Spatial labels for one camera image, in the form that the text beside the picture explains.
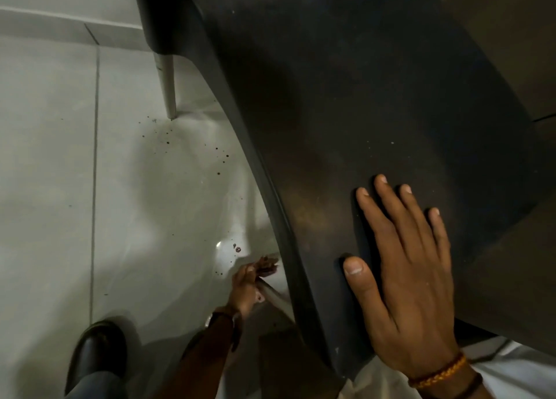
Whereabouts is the person's right hand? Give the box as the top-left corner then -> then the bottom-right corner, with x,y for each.
342,174 -> 462,382

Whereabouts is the person's left hand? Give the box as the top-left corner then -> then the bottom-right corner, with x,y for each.
227,262 -> 266,319

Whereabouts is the brown stained tissue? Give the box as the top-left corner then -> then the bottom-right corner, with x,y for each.
254,255 -> 280,279

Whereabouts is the person's right forearm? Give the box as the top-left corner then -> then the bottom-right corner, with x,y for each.
416,360 -> 496,399

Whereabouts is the person's left forearm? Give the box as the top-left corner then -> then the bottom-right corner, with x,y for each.
150,318 -> 239,399

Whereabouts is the dark brown table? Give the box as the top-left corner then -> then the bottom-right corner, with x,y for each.
130,0 -> 556,382

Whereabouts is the white garment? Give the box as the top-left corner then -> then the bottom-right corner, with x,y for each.
339,337 -> 556,399

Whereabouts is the black leather shoe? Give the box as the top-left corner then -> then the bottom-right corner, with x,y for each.
65,321 -> 129,396

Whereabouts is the grey metal table leg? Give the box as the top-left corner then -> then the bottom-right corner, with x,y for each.
153,52 -> 178,121

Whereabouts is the wristwatch with dark strap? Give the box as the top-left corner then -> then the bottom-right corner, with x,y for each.
203,308 -> 243,352

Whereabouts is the orange braided bracelet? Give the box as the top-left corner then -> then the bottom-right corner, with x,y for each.
408,353 -> 469,390

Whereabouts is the dark thread bracelet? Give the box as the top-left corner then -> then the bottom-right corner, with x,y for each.
452,372 -> 484,399

